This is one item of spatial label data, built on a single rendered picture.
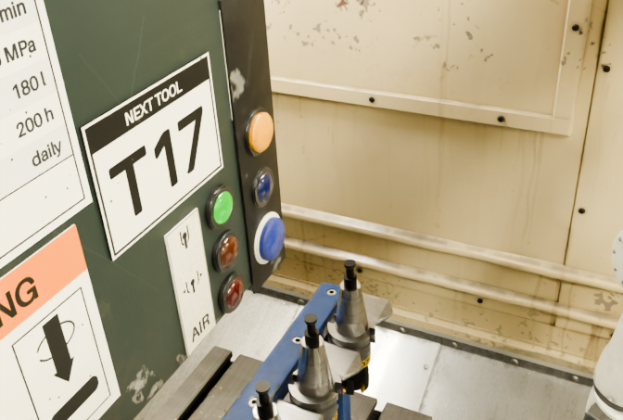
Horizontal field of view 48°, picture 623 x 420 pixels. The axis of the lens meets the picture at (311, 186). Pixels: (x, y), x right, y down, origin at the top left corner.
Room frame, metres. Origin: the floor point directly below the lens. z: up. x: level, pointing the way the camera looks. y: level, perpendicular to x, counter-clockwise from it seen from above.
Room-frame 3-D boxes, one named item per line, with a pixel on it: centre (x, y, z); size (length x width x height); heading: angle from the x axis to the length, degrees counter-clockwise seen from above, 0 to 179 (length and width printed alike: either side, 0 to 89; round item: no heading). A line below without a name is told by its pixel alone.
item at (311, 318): (0.60, 0.01, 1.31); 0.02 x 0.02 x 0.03
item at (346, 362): (0.65, -0.02, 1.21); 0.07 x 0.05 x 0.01; 62
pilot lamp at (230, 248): (0.35, 0.05, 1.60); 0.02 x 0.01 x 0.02; 152
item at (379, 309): (0.75, -0.07, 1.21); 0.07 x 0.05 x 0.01; 62
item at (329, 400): (0.60, 0.01, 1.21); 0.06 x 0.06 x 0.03
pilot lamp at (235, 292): (0.35, 0.05, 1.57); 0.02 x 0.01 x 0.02; 152
